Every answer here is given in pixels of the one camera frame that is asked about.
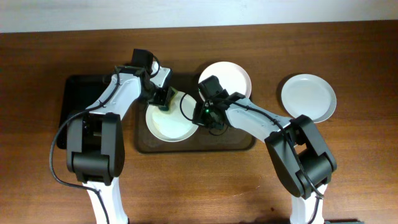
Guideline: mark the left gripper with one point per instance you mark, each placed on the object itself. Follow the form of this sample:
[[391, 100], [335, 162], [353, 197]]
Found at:
[[163, 99]]

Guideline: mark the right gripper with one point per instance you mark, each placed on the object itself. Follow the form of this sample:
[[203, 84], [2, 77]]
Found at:
[[214, 92]]

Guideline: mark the green yellow sponge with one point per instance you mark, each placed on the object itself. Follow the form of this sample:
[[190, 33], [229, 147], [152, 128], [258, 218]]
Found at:
[[166, 98]]

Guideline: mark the white plate bottom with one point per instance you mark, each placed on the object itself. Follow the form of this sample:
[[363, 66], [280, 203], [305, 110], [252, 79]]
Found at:
[[171, 125]]

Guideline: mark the white plate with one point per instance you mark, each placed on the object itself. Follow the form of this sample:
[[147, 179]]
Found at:
[[171, 125], [309, 95], [231, 76]]

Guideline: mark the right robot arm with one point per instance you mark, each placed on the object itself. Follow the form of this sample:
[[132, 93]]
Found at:
[[301, 159]]

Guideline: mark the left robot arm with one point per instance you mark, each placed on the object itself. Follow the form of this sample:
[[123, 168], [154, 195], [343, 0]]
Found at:
[[95, 143]]

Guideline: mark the brown serving tray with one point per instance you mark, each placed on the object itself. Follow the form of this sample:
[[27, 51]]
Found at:
[[216, 136]]

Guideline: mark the black rectangular tray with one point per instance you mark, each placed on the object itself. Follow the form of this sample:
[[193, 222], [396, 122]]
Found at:
[[80, 92]]

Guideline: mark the white plate top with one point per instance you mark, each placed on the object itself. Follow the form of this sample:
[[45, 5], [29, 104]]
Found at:
[[231, 76]]

